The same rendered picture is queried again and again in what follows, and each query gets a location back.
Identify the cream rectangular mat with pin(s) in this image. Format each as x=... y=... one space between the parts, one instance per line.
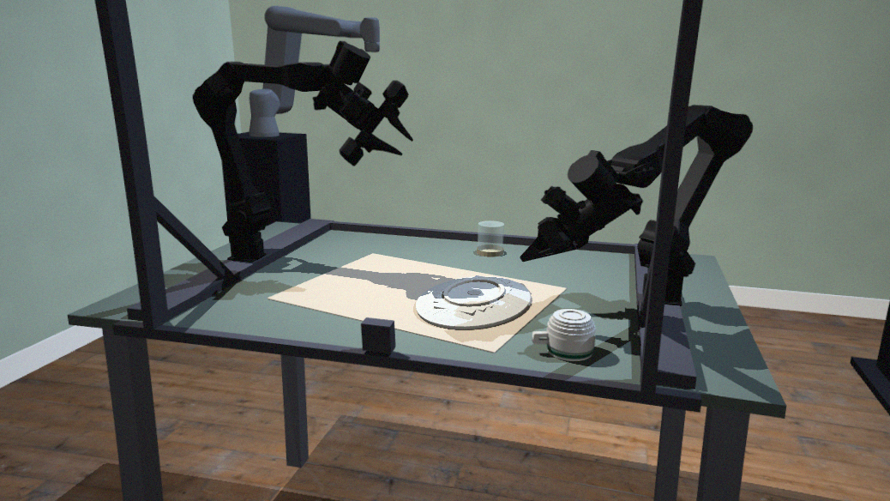
x=385 y=287

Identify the white round platter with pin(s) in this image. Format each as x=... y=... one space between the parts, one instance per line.
x=469 y=303

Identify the white espresso cup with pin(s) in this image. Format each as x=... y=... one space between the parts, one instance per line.
x=570 y=335

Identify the clear glass jar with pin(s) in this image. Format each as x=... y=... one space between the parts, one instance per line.
x=490 y=238

